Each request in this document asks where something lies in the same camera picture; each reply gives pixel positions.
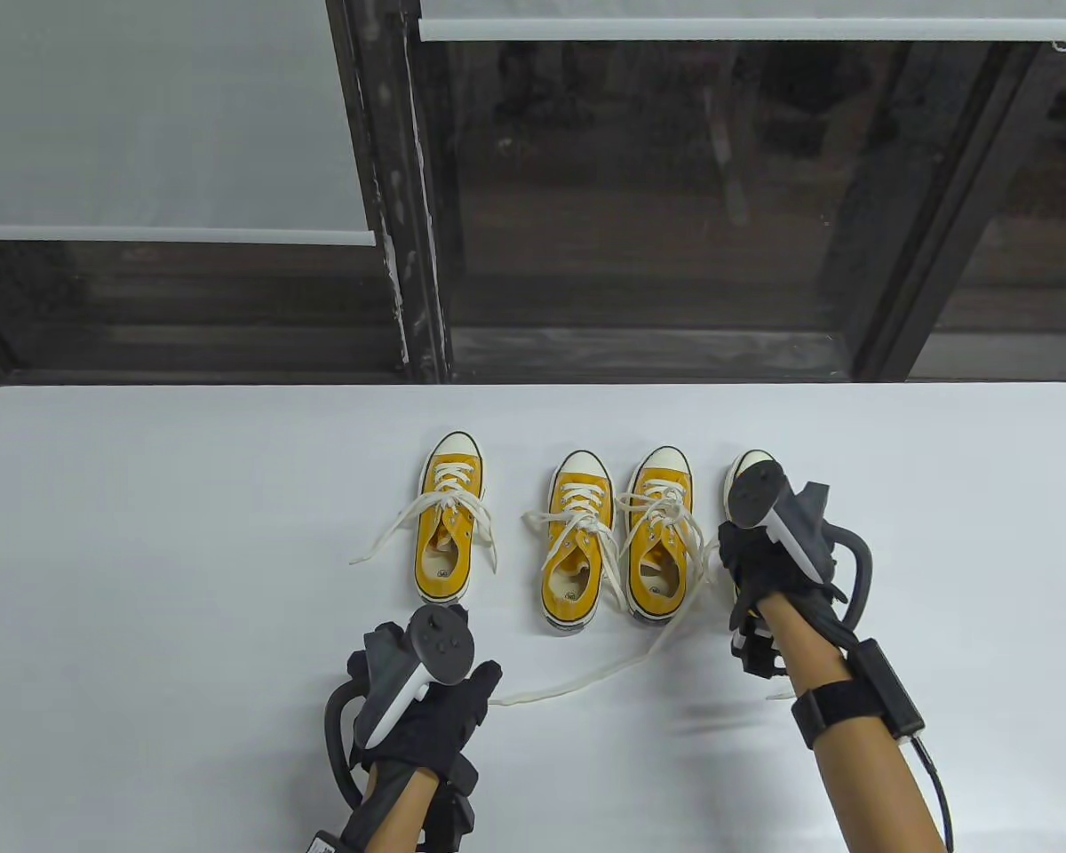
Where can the person's right hand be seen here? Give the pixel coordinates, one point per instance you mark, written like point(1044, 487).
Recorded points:
point(764, 569)

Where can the person's left hand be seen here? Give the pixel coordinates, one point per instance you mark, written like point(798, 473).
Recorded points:
point(435, 729)

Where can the yellow canvas shoe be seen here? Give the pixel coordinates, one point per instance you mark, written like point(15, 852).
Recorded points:
point(742, 464)
point(440, 577)
point(662, 462)
point(582, 464)

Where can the person's left forearm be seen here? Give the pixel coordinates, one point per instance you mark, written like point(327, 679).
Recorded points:
point(391, 813)

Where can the person's right forearm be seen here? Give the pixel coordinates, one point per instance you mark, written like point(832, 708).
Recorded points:
point(853, 782)

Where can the black wrist battery box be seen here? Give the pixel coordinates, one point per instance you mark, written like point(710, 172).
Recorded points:
point(327, 842)
point(888, 684)

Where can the white roller blind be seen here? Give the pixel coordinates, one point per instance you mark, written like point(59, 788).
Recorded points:
point(719, 27)

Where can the grey roller blind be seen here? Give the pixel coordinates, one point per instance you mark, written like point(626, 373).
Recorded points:
point(142, 115)

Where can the black wrist camera rig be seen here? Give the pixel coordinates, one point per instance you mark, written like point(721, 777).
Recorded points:
point(453, 800)
point(755, 649)

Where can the dark window frame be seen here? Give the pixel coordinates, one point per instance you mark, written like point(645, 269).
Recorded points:
point(400, 178)

